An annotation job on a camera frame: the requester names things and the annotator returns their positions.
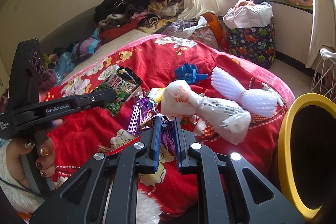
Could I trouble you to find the purple foil snack wrapper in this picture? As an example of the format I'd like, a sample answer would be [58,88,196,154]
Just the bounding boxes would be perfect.
[127,97,175,156]

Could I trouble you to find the white printed plastic bag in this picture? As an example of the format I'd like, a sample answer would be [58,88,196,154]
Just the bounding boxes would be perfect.
[161,80,251,145]

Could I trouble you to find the green pea snack bag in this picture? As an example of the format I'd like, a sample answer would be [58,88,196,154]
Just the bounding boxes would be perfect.
[92,66,142,117]

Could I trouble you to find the yellow rimmed black trash bin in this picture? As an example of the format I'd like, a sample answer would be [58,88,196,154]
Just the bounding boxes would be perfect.
[277,93,335,223]

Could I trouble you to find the left hand painted nails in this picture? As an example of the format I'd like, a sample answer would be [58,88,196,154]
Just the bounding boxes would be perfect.
[5,137,55,188]

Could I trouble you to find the yellow white wrapper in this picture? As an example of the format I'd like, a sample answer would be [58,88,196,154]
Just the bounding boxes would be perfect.
[146,88,166,105]

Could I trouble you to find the red floral blanket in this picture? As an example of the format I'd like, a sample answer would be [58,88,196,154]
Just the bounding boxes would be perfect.
[45,35,294,223]

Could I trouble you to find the blue crumpled plastic wrapper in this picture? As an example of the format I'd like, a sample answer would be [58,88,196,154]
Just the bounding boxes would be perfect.
[174,63,209,84]

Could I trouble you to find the purple striped cloth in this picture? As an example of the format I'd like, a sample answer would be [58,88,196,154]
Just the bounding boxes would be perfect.
[71,28,101,62]

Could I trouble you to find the white fluffy sleeve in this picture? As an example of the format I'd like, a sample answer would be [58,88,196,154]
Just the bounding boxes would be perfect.
[1,138,55,214]

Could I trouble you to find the floral fabric bag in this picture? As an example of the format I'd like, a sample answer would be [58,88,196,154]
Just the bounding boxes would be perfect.
[189,24,219,49]

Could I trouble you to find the dinosaur print laundry basket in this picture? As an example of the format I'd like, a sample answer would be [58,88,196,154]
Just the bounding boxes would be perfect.
[224,16,276,69]

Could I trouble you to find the orange bag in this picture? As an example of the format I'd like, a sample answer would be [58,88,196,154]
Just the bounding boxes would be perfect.
[202,12,224,46]

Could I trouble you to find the dark clothes pile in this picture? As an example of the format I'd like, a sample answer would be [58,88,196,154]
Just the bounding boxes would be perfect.
[93,0,183,30]

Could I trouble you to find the white bag in basket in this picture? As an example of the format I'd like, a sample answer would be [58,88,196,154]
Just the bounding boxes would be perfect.
[223,0,273,29]

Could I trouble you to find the white wire side table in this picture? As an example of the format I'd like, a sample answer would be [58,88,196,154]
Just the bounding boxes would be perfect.
[311,46,336,102]

